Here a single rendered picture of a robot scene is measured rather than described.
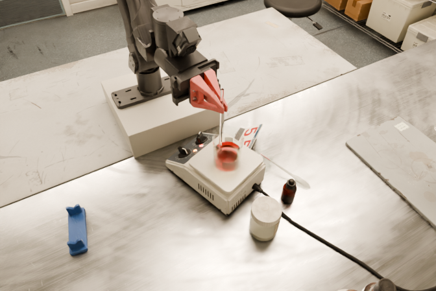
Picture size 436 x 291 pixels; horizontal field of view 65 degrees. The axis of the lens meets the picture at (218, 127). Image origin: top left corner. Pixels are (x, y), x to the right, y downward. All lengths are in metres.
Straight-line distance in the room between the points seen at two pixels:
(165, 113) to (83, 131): 0.24
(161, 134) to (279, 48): 0.57
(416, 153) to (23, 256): 0.91
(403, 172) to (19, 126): 0.98
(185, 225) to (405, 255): 0.44
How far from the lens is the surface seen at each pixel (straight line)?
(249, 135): 0.86
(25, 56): 3.18
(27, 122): 1.06
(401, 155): 0.95
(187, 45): 0.60
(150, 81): 0.88
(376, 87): 1.14
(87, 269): 0.75
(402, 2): 2.90
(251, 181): 0.73
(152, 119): 0.84
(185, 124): 0.86
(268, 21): 1.39
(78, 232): 0.78
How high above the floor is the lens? 1.56
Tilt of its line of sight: 46 degrees down
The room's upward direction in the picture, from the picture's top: straight up
